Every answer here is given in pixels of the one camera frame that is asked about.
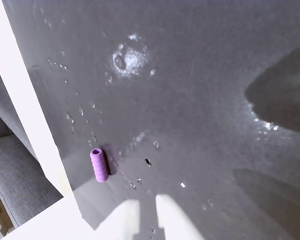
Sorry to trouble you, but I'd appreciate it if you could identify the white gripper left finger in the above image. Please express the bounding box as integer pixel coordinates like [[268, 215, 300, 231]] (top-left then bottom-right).
[[95, 199, 141, 240]]

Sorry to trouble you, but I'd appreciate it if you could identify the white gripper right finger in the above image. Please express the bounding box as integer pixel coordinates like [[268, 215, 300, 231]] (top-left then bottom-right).
[[155, 194, 206, 240]]

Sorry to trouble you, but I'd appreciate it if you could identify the purple ribbed pen grip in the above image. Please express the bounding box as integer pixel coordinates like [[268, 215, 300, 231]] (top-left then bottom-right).
[[89, 147, 110, 183]]

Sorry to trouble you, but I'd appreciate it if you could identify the dark grey table mat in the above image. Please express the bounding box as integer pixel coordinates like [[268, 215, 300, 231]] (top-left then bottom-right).
[[1, 0, 300, 240]]

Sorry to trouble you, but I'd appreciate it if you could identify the grey fabric sofa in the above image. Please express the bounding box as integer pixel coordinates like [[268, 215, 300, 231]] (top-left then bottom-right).
[[0, 52, 65, 229]]

